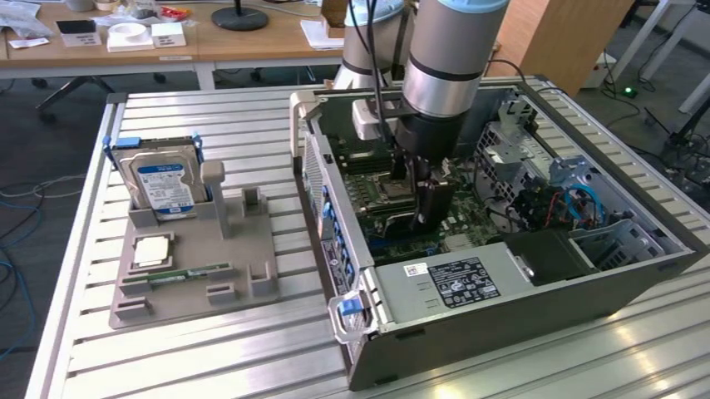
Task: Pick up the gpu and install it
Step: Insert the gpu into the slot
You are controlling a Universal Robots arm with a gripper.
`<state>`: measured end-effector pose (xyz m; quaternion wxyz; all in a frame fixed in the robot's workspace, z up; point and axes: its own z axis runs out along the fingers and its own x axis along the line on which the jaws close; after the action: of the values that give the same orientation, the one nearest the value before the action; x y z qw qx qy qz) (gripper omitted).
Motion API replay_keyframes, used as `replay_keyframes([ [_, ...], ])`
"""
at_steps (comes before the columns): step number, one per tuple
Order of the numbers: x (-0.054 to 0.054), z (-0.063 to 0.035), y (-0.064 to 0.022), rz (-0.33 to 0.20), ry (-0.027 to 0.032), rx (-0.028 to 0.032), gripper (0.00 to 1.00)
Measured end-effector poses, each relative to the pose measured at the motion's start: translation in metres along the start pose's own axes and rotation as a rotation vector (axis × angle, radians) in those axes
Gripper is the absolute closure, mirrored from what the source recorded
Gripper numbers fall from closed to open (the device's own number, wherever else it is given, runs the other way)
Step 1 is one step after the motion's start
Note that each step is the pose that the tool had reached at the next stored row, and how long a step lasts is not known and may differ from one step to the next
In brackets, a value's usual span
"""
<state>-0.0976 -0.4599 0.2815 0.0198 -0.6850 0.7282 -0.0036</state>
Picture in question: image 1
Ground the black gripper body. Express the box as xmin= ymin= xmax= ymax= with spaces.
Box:
xmin=390 ymin=110 xmax=462 ymax=164

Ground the CPU socket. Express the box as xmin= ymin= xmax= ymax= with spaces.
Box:
xmin=376 ymin=172 xmax=417 ymax=205

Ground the green motherboard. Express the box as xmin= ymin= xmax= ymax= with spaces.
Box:
xmin=325 ymin=136 xmax=509 ymax=267

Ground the silver chipset heatsink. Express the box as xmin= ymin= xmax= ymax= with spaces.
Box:
xmin=442 ymin=236 xmax=476 ymax=253

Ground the metal disk bay cage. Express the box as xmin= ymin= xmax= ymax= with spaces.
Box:
xmin=476 ymin=93 xmax=555 ymax=196

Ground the grey power supply unit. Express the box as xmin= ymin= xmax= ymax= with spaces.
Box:
xmin=373 ymin=243 xmax=536 ymax=325

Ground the stack of white papers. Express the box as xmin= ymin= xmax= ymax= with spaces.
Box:
xmin=298 ymin=18 xmax=345 ymax=51

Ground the brown cardboard box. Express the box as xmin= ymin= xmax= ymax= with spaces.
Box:
xmin=320 ymin=0 xmax=349 ymax=30

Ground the grey open PC case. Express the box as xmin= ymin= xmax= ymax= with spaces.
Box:
xmin=286 ymin=74 xmax=710 ymax=392

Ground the wooden cabinet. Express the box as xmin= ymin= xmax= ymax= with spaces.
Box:
xmin=486 ymin=0 xmax=636 ymax=96

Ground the metal disk bay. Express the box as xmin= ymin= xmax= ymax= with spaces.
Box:
xmin=568 ymin=219 xmax=667 ymax=271

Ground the grey parts rack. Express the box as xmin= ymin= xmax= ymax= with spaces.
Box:
xmin=107 ymin=160 xmax=284 ymax=330

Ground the wooden desk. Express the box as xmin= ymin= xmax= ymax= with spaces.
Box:
xmin=0 ymin=0 xmax=500 ymax=82

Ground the hard disk in blue caddy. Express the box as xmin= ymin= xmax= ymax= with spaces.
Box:
xmin=101 ymin=132 xmax=209 ymax=221

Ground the black round lamp base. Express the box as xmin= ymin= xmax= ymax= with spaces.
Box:
xmin=209 ymin=0 xmax=270 ymax=31

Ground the silver CPU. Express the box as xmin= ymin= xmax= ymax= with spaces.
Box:
xmin=131 ymin=237 xmax=172 ymax=266

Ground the white cube box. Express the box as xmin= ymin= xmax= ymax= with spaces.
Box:
xmin=149 ymin=22 xmax=186 ymax=48

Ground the white flat box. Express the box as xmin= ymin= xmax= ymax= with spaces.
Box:
xmin=105 ymin=35 xmax=155 ymax=53

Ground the white tape roll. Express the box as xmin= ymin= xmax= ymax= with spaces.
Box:
xmin=107 ymin=22 xmax=151 ymax=44

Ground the black chair base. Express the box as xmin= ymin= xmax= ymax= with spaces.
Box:
xmin=30 ymin=74 xmax=168 ymax=124

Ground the black and white box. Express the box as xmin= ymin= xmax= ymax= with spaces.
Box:
xmin=54 ymin=19 xmax=102 ymax=47

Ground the clear plastic bag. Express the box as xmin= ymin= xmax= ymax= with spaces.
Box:
xmin=0 ymin=0 xmax=54 ymax=39

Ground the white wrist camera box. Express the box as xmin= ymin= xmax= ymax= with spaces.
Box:
xmin=352 ymin=98 xmax=397 ymax=141

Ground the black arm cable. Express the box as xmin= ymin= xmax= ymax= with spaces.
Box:
xmin=345 ymin=0 xmax=401 ymax=140

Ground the black power cable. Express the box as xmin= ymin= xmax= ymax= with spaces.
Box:
xmin=481 ymin=59 xmax=529 ymax=83

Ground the blue disk wire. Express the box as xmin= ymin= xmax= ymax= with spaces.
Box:
xmin=569 ymin=182 xmax=609 ymax=229

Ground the white table frame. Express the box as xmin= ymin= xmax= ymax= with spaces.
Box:
xmin=603 ymin=0 xmax=710 ymax=113

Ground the white floor cable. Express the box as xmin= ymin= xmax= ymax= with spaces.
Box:
xmin=0 ymin=174 xmax=85 ymax=200

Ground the blue floor cable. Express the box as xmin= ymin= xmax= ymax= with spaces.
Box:
xmin=0 ymin=199 xmax=43 ymax=362

